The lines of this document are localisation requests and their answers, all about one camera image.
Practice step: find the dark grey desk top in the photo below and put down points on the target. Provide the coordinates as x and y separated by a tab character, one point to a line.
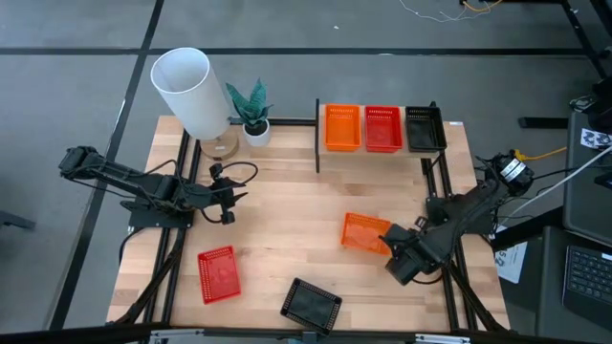
550	286
588	205

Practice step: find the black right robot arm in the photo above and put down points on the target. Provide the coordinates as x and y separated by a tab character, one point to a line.
464	210

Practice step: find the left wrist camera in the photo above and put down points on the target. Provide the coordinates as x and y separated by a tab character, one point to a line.
228	218

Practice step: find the long black frame beam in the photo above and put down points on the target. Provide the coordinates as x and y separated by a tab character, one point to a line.
95	334

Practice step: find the green plant in white pot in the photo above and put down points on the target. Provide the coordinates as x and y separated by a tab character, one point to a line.
257	138

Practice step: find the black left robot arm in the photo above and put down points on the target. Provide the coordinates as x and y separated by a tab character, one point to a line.
143	184

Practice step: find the red slotted plastic basket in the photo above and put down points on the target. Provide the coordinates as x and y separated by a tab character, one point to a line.
383	131
219	276

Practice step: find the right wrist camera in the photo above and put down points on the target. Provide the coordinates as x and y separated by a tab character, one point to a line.
405	271

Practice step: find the black and white marker sheet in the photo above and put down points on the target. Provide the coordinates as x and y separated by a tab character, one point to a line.
595	138

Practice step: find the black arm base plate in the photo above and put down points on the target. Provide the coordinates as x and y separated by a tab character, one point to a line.
153	221
480	228

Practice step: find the black floor bar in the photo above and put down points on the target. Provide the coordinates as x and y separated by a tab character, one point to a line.
545	122

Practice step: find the black laptop keyboard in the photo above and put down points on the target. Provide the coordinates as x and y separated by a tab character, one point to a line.
590	282

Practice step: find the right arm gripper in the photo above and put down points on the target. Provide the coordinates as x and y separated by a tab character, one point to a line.
411	241

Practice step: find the black slotted plastic basket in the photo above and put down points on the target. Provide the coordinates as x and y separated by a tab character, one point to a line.
311	306
424	134

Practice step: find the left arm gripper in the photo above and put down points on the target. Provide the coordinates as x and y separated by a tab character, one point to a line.
217	196

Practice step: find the orange slotted plastic basket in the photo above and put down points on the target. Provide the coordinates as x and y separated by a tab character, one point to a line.
343	129
363	234

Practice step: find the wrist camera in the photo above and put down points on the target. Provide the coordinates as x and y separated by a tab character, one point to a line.
228	218
405	271

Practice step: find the grey furniture foot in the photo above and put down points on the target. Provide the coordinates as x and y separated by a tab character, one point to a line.
14	221

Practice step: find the white printed paper sheet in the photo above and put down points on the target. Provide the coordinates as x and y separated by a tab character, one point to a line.
511	263

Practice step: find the white cylinder lamp wooden base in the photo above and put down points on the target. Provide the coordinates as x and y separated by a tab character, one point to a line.
186	91

